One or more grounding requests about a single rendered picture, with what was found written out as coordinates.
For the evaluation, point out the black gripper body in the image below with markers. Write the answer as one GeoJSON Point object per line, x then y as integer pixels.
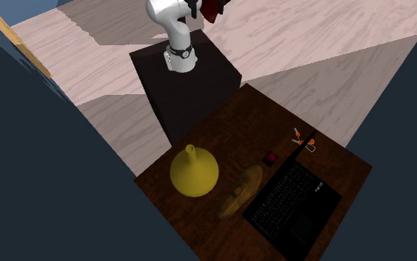
{"type": "Point", "coordinates": [223, 5]}

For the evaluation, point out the dark wooden table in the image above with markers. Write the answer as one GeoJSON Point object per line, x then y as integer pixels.
{"type": "Point", "coordinates": [240, 123]}

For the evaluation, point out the brown wooden board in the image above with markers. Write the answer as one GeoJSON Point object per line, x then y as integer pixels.
{"type": "Point", "coordinates": [242, 191]}

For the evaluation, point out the light wooden beam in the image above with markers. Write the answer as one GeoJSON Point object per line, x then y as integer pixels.
{"type": "Point", "coordinates": [9, 34]}

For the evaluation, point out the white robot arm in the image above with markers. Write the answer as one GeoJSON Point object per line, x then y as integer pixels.
{"type": "Point", "coordinates": [177, 36]}

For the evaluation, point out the dark red object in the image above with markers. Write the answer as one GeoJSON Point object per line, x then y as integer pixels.
{"type": "Point", "coordinates": [211, 10]}

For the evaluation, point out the small white blue stick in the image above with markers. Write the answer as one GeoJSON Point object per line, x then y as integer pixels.
{"type": "Point", "coordinates": [318, 187]}

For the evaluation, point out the red button on black base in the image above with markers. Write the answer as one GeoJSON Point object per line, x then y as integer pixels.
{"type": "Point", "coordinates": [270, 158]}

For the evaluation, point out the white and orange small object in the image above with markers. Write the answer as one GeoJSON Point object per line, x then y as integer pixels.
{"type": "Point", "coordinates": [297, 134]}

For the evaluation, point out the yellow round vase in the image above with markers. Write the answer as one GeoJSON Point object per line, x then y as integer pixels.
{"type": "Point", "coordinates": [193, 175]}

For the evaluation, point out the black laptop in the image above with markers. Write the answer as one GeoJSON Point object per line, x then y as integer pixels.
{"type": "Point", "coordinates": [289, 209]}

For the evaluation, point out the dark robot stand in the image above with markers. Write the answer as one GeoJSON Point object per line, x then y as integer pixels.
{"type": "Point", "coordinates": [190, 94]}

